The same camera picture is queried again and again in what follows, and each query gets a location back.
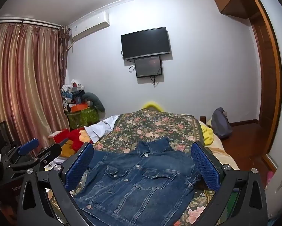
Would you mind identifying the scattered printed papers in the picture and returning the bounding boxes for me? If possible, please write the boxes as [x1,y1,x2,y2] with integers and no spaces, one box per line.
[44,156,66,172]

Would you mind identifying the red plush toy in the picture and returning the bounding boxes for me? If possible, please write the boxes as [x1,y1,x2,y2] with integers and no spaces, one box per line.
[67,128,94,157]

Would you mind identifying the grey pillow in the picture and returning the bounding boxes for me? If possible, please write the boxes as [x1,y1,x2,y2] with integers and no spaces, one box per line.
[82,92,106,114]

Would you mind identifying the bed with pale sheet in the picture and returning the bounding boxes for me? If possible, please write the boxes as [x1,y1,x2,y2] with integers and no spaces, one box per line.
[199,115,241,171]

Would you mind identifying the yellow fleece blanket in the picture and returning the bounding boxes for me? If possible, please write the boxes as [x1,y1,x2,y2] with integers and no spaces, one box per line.
[200,122,215,146]

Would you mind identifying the orange box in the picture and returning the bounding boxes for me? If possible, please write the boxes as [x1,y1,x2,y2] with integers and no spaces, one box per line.
[70,103,89,113]

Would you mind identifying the yellow bed end cushion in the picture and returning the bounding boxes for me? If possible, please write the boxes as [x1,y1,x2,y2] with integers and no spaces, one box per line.
[142,101,164,111]

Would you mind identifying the red box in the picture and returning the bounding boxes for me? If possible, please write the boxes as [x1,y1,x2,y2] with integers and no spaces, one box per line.
[48,129,71,144]

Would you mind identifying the black wall television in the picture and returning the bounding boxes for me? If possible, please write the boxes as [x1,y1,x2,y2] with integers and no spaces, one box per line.
[120,27,172,61]

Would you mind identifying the small black wall monitor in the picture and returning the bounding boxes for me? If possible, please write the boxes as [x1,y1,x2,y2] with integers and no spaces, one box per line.
[134,56,164,79]

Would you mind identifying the dark floral blanket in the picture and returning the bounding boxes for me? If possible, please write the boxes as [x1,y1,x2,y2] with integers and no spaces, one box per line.
[47,109,240,226]

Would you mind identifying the white pillow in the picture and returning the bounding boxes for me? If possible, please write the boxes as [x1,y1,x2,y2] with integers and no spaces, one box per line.
[84,115,120,144]

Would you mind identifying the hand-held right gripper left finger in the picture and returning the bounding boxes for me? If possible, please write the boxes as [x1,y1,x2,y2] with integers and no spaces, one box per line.
[17,142,94,226]

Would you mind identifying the brown cardboard box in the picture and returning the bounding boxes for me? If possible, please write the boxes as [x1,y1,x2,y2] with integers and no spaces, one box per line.
[60,140,76,159]

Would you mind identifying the blue denim jeans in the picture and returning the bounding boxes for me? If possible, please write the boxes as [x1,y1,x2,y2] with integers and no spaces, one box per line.
[71,137,203,225]

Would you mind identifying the white air conditioner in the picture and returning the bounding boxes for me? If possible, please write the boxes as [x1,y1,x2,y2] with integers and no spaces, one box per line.
[68,11,110,41]

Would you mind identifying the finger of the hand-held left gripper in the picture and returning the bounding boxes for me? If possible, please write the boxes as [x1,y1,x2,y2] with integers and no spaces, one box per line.
[7,143,62,178]
[8,138,40,162]

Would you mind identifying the green floral storage bag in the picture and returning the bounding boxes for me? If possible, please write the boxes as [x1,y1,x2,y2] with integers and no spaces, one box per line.
[66,108,101,130]

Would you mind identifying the pile of mixed clothes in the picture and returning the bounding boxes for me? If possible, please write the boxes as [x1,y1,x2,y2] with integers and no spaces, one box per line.
[61,79,87,111]

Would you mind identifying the wooden wardrobe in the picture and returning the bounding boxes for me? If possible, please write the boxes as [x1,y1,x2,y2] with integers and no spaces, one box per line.
[212,0,282,171]

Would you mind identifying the white curtain rail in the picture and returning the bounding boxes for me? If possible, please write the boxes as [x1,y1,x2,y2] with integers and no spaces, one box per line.
[0,17,62,28]

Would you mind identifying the striped pink curtain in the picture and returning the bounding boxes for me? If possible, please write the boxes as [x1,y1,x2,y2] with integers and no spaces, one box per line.
[0,22,70,152]

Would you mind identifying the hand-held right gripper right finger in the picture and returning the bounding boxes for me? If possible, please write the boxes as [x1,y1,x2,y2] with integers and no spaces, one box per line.
[191,141,268,226]

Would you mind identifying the grey backpack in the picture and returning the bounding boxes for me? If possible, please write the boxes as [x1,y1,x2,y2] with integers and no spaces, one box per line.
[211,107,233,140]

